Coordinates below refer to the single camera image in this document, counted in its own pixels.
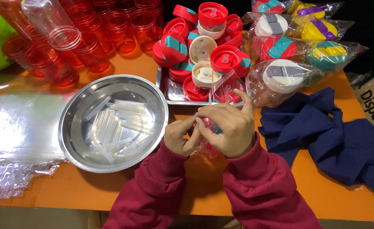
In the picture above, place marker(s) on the rectangular steel tray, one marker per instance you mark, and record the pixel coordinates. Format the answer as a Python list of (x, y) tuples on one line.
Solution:
[(171, 92)]

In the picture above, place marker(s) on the heap of clear plastic straws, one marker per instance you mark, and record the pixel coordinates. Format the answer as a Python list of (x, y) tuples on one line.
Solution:
[(117, 127)]

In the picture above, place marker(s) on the clear plastic bottle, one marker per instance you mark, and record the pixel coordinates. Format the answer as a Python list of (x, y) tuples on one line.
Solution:
[(51, 22)]

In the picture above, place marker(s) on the single red bottle lid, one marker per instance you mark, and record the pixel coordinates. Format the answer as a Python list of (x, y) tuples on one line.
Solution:
[(210, 122)]

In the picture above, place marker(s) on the pile of red cream lids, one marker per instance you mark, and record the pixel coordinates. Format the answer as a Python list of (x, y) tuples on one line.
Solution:
[(202, 51)]

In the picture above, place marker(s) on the stack of clear plastic sheets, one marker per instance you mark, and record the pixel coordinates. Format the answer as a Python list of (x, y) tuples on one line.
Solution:
[(12, 136)]

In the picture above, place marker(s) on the person's right hand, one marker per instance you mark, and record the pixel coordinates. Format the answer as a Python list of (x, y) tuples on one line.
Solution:
[(233, 133)]

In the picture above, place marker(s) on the clear plastic bag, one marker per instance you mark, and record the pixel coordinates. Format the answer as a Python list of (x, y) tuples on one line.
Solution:
[(228, 86)]

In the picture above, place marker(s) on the group of red plastic bottles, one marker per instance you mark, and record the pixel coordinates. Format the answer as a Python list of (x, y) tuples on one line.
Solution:
[(88, 35)]

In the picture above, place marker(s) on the dark blue cloth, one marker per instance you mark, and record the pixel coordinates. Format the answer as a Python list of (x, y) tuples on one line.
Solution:
[(333, 140)]

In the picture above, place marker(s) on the heap of bagged colourful lids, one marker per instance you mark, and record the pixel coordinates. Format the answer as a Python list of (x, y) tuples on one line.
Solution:
[(288, 54)]

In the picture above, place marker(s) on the person's left hand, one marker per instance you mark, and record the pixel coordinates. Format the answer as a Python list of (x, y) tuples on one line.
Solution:
[(177, 140)]

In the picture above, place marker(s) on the round steel bowl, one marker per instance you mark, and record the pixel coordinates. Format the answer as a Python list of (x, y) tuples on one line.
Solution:
[(78, 140)]

